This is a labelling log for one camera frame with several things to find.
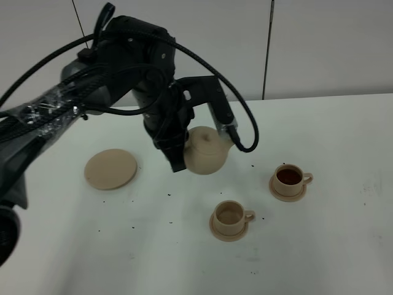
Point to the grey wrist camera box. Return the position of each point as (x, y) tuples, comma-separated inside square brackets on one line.
[(207, 90)]

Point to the beige teacup near centre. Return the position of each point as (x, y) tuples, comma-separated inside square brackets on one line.
[(230, 217)]

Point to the beige saucer far right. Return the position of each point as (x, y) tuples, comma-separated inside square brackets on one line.
[(285, 192)]

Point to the beige round teapot saucer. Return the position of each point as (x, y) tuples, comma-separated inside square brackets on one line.
[(110, 169)]

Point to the beige teacup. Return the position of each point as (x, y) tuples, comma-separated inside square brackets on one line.
[(292, 174), (230, 217)]

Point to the beige ceramic teapot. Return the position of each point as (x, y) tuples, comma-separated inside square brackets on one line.
[(205, 151)]

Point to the beige teacup far right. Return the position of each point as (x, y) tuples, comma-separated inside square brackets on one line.
[(292, 174)]

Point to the beige saucer near centre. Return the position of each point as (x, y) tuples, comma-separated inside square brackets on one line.
[(226, 238)]

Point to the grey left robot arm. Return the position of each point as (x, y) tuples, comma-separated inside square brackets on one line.
[(29, 129)]

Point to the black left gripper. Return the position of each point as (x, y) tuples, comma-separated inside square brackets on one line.
[(140, 56)]

